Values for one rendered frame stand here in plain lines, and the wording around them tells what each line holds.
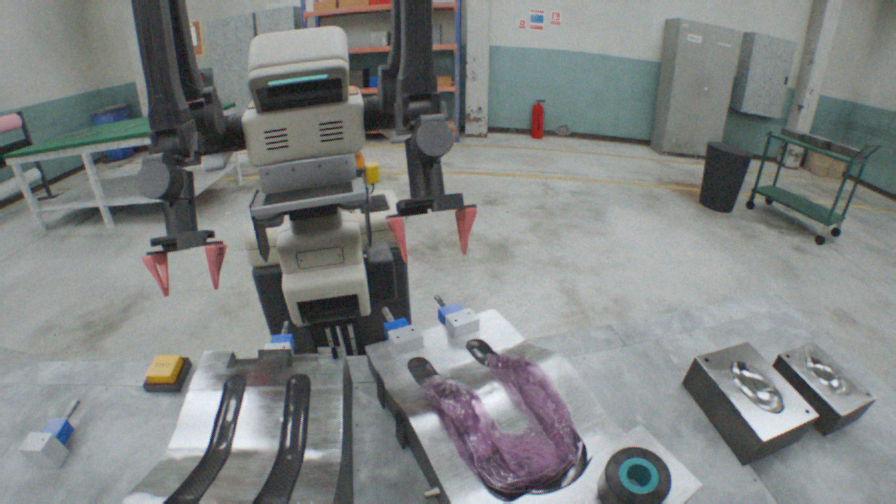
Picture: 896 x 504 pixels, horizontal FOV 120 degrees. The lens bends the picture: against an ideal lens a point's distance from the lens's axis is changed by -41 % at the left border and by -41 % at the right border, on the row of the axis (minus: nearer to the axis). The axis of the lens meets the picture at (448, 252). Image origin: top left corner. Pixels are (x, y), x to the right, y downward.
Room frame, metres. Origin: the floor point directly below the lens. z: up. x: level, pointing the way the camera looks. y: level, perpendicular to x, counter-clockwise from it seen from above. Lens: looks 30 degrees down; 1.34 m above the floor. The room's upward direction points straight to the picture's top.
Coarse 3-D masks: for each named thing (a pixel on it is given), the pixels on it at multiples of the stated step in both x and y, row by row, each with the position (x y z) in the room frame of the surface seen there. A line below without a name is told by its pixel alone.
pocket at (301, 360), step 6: (288, 354) 0.45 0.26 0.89; (300, 354) 0.47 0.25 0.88; (306, 354) 0.47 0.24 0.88; (312, 354) 0.47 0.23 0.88; (318, 354) 0.47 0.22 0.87; (288, 360) 0.44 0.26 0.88; (294, 360) 0.46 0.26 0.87; (300, 360) 0.46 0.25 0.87; (306, 360) 0.46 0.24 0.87; (312, 360) 0.46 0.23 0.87; (288, 366) 0.43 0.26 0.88; (294, 366) 0.45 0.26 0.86; (300, 366) 0.45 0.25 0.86; (306, 366) 0.45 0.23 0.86
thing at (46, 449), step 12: (72, 408) 0.30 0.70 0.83; (60, 420) 0.27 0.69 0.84; (36, 432) 0.23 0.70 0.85; (48, 432) 0.24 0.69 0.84; (60, 432) 0.25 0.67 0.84; (72, 432) 0.27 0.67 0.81; (24, 444) 0.20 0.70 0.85; (36, 444) 0.21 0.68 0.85; (48, 444) 0.22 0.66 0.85; (60, 444) 0.23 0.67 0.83; (36, 456) 0.20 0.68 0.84; (48, 456) 0.20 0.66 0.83; (60, 456) 0.22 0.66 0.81
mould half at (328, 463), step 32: (224, 352) 0.44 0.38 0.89; (288, 352) 0.45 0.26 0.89; (320, 352) 0.46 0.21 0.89; (192, 384) 0.36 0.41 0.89; (256, 384) 0.38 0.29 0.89; (320, 384) 0.39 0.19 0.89; (352, 384) 0.47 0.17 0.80; (192, 416) 0.30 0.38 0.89; (256, 416) 0.32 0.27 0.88; (320, 416) 0.33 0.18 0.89; (192, 448) 0.25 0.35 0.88; (256, 448) 0.27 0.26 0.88; (320, 448) 0.28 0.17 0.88; (352, 448) 0.33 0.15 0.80; (160, 480) 0.18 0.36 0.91; (224, 480) 0.20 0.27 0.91; (256, 480) 0.21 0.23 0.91; (320, 480) 0.22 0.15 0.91; (352, 480) 0.28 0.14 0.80
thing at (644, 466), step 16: (624, 448) 0.23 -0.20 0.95; (640, 448) 0.23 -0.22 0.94; (608, 464) 0.21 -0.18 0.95; (624, 464) 0.21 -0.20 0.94; (640, 464) 0.21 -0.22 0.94; (656, 464) 0.20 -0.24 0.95; (608, 480) 0.19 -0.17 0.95; (624, 480) 0.19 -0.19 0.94; (640, 480) 0.20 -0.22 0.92; (656, 480) 0.18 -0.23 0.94; (608, 496) 0.18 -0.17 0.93; (624, 496) 0.17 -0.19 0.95; (640, 496) 0.17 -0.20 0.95; (656, 496) 0.17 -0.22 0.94
